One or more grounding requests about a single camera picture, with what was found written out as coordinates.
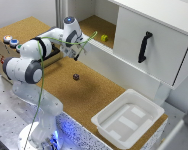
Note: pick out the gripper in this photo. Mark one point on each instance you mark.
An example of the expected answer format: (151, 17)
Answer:
(73, 47)

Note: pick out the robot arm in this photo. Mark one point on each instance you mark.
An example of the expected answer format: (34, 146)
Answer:
(27, 68)

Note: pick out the purple block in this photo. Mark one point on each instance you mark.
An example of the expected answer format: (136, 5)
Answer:
(76, 77)

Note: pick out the yellow block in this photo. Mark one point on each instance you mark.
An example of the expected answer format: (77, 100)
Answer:
(104, 38)

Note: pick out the green button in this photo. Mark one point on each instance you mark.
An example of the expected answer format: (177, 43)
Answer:
(18, 47)

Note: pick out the blue button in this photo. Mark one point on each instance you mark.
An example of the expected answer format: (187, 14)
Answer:
(14, 42)

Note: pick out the white cabinet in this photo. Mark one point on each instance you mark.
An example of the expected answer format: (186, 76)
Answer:
(127, 75)

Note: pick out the red button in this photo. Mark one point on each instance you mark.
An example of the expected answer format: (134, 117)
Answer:
(7, 38)

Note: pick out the white sliding door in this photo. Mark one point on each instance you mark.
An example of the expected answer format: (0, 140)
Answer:
(160, 53)

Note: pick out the white plastic box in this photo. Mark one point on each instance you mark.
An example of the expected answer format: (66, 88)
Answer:
(127, 120)

